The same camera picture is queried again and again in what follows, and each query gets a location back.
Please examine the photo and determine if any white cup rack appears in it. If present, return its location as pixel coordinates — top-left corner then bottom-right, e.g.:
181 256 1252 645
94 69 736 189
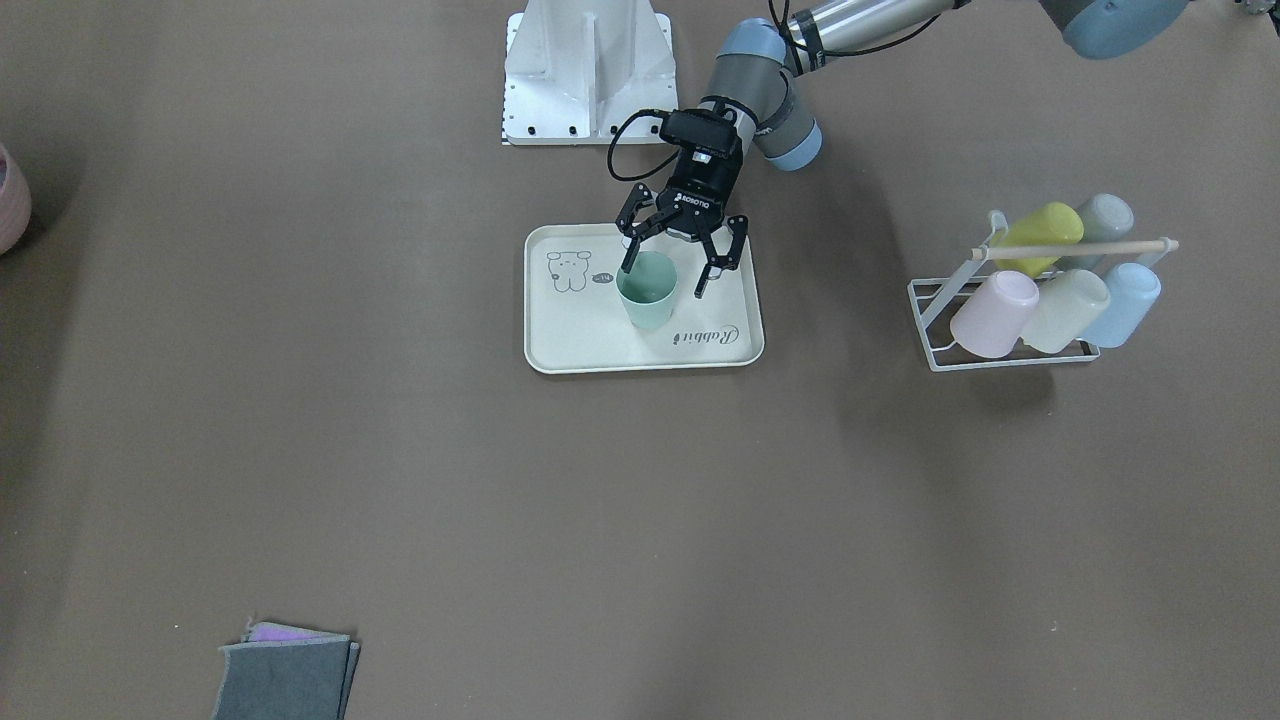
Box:
906 210 1180 373

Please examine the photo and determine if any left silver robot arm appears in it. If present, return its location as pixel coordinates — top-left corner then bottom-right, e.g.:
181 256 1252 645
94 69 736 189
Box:
614 1 960 297

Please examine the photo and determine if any blue cup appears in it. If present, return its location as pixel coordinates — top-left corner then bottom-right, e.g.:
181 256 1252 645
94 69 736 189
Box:
1079 263 1162 348

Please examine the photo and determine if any green cup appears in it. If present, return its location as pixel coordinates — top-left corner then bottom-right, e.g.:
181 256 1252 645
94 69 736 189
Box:
614 251 678 331

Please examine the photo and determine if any pink cup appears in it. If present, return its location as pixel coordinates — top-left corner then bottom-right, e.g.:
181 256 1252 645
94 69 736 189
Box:
948 270 1041 359

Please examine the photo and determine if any cream cup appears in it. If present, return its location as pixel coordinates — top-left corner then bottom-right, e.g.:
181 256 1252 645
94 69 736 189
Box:
1021 269 1111 354

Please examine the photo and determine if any white pedestal column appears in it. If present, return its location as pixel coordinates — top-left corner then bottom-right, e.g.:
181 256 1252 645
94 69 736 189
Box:
500 1 678 146

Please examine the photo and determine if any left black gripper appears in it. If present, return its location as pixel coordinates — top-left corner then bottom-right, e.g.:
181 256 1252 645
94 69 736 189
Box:
614 145 749 299

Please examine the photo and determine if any grey folded cloth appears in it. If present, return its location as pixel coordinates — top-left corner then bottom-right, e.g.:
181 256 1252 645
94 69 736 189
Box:
211 621 361 719

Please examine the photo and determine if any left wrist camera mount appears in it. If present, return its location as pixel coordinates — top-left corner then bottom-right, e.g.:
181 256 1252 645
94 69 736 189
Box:
658 108 741 159

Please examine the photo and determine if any pink bowl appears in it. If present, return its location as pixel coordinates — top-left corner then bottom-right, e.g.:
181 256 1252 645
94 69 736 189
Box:
0 143 32 254

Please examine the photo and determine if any cream rabbit tray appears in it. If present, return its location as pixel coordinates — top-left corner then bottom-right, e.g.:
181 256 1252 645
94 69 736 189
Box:
524 223 765 374

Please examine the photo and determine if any yellow cup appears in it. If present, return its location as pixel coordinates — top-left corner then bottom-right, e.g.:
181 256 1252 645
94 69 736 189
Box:
991 201 1084 278

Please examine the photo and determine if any grey cup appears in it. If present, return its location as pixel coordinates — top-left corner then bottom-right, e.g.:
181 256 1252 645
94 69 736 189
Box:
1056 193 1135 272

